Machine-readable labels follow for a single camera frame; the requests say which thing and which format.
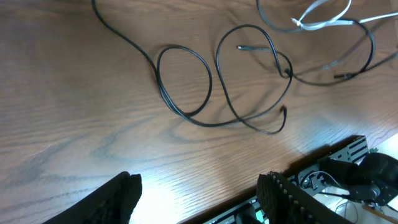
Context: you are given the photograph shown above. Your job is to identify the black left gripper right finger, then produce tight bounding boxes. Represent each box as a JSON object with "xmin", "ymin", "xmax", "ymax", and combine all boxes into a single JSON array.
[{"xmin": 256, "ymin": 172, "xmax": 352, "ymax": 224}]

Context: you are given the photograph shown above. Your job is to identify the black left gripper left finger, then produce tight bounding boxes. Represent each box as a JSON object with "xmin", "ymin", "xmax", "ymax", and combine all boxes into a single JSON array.
[{"xmin": 44, "ymin": 171, "xmax": 142, "ymax": 224}]

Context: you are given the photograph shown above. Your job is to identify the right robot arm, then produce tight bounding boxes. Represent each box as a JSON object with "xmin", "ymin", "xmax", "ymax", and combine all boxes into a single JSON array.
[{"xmin": 319, "ymin": 152, "xmax": 397, "ymax": 206}]

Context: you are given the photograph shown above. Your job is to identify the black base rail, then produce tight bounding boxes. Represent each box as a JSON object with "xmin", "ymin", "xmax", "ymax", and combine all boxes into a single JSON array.
[{"xmin": 198, "ymin": 136, "xmax": 369, "ymax": 224}]

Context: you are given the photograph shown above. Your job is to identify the white usb cable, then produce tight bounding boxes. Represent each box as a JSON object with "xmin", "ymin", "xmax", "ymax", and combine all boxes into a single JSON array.
[{"xmin": 290, "ymin": 0, "xmax": 398, "ymax": 32}]

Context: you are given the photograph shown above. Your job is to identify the long black cable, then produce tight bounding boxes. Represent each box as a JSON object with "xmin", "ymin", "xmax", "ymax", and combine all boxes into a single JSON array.
[{"xmin": 91, "ymin": 0, "xmax": 294, "ymax": 128}]

